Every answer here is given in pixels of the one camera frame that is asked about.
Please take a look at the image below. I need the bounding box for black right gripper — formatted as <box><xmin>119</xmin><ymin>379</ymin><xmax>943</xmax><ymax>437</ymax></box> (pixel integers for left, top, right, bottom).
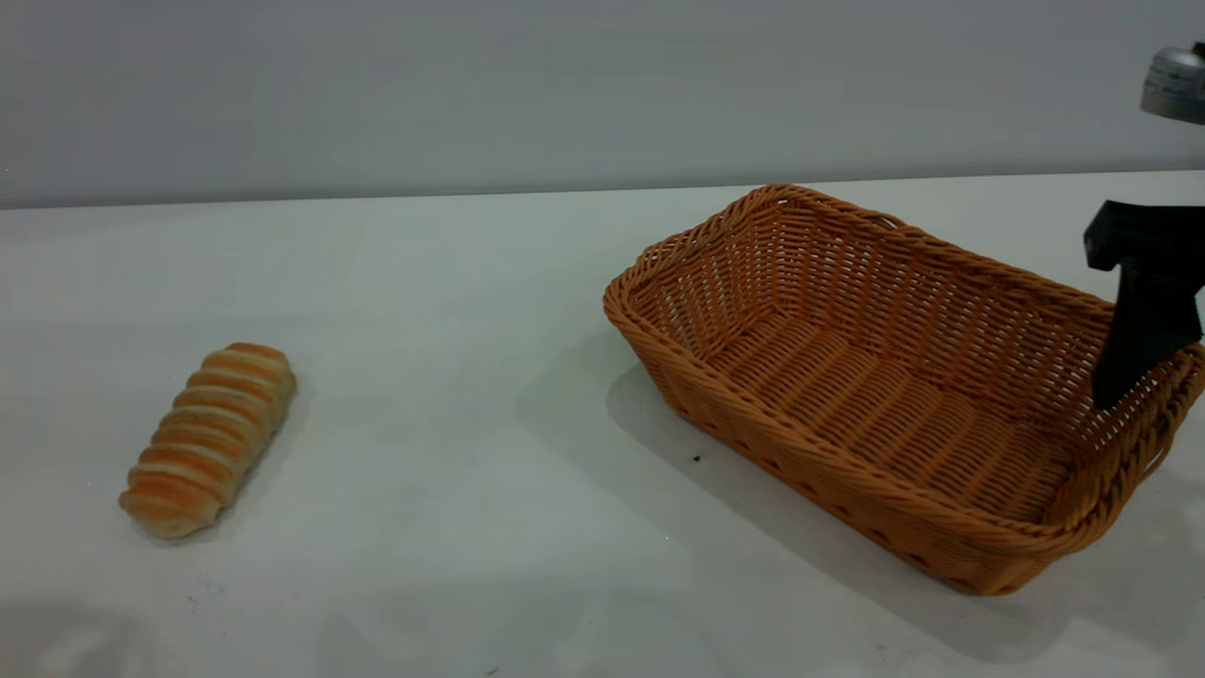
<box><xmin>1084</xmin><ymin>200</ymin><xmax>1205</xmax><ymax>412</ymax></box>

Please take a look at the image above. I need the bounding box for orange woven wicker basket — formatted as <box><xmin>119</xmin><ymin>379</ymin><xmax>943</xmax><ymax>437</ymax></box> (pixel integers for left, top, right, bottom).
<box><xmin>603</xmin><ymin>184</ymin><xmax>1205</xmax><ymax>596</ymax></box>

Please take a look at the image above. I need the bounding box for striped long bread roll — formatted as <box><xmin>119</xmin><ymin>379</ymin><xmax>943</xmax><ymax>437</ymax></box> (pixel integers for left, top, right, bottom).
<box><xmin>119</xmin><ymin>343</ymin><xmax>297</xmax><ymax>540</ymax></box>

